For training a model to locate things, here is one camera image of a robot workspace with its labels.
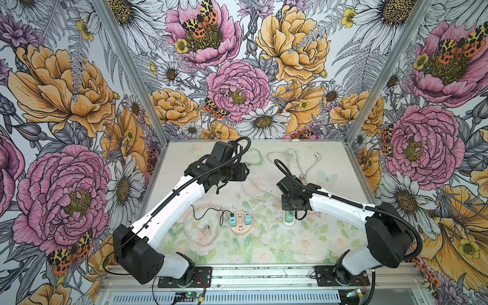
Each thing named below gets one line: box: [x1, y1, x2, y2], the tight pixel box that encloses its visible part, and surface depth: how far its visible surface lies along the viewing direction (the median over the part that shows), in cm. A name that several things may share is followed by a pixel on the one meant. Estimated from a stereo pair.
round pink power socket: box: [230, 210, 253, 236], surface depth 87 cm
